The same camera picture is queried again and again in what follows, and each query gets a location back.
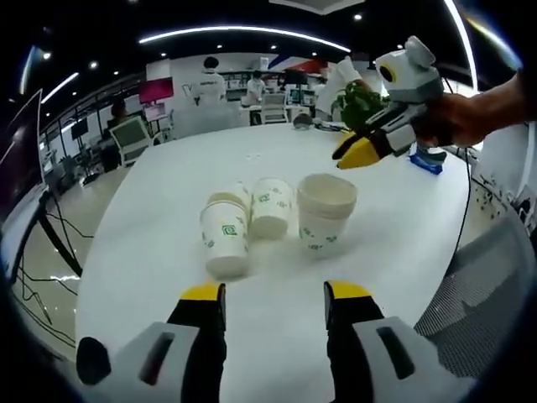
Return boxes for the person's right hand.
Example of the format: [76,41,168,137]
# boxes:
[413,91,504,149]

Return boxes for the green potted plant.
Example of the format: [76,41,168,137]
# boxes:
[331,81,389,136]

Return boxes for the white printed paper cup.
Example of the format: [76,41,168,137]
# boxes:
[249,177,294,240]
[199,200,252,281]
[208,181,253,211]

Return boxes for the grey mesh office chair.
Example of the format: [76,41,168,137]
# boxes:
[413,205,534,379]

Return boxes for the blue tray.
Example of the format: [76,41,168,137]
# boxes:
[409,153,444,175]

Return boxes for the large dark monitor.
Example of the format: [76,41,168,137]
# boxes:
[0,90,45,199]

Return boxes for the pink wall screen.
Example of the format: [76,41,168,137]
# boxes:
[138,79,175,104]

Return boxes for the white office chair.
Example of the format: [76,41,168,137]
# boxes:
[260,92,289,125]
[109,116,153,167]

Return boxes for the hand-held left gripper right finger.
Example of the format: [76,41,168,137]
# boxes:
[323,280,476,403]

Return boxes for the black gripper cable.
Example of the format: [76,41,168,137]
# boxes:
[438,77,473,257]

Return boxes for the white side desk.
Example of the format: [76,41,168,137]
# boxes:
[0,188,83,278]

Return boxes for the white partition panel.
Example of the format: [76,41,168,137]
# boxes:
[171,107,249,140]

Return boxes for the nested white paper cups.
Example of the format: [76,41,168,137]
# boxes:
[295,172,358,260]

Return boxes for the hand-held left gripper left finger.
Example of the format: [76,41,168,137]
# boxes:
[92,283,228,403]

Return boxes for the white table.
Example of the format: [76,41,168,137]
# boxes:
[74,121,477,403]

